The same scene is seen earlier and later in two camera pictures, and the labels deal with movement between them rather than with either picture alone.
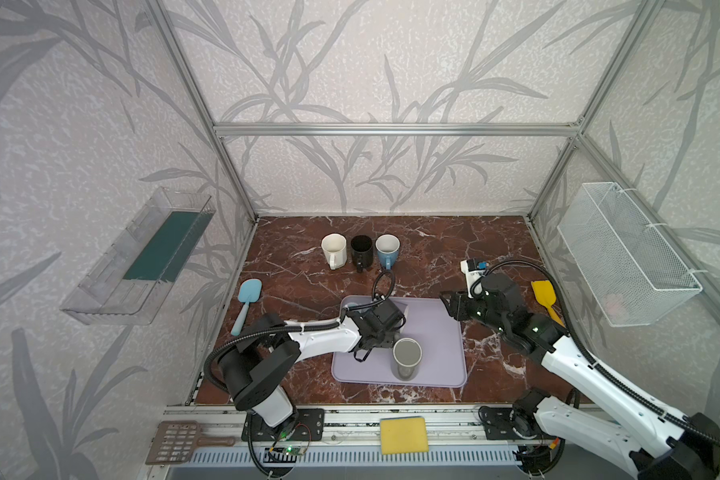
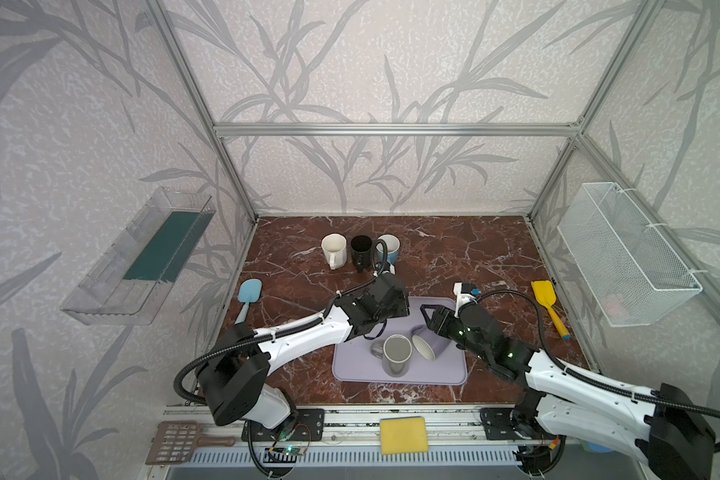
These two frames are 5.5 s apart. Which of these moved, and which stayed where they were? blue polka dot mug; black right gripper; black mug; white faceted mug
Moved: black right gripper
Stayed: white faceted mug; blue polka dot mug; black mug
